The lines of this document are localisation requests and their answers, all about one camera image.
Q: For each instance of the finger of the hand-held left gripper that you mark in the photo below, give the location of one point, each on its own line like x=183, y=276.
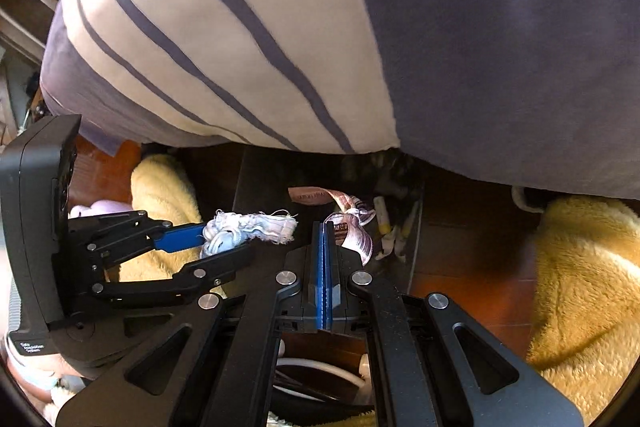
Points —
x=200, y=269
x=180, y=239

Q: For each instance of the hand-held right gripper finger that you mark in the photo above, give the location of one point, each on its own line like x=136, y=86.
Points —
x=327, y=272
x=318, y=272

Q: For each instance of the pink printed ribbon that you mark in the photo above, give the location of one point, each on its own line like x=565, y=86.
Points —
x=350, y=232

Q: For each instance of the frayed white cloth scrap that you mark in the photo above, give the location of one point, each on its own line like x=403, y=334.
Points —
x=260, y=224

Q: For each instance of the person's left forearm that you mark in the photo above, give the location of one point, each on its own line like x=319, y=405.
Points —
x=30, y=382

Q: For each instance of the lilac plush slipper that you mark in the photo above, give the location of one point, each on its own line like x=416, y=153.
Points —
x=107, y=208

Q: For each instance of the wooden open shelf unit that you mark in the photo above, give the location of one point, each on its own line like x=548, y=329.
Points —
x=30, y=24

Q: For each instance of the white slipper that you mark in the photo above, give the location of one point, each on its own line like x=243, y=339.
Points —
x=522, y=202

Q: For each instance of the blue white striped bedspread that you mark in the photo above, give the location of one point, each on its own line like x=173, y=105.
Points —
x=350, y=32

